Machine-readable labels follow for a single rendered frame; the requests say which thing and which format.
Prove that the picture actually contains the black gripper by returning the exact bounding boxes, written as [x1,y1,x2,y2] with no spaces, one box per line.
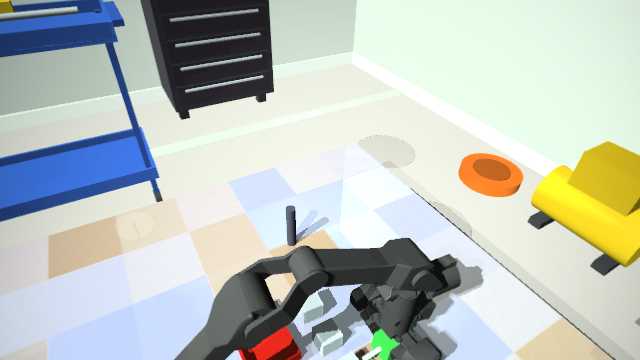
[349,283,442,360]

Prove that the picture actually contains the red tray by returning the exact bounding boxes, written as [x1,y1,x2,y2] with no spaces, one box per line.
[238,327,301,360]

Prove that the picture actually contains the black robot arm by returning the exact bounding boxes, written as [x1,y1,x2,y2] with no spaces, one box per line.
[174,237,462,360]

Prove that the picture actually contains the black cylinder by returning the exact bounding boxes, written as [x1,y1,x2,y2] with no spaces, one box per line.
[286,205,296,246]

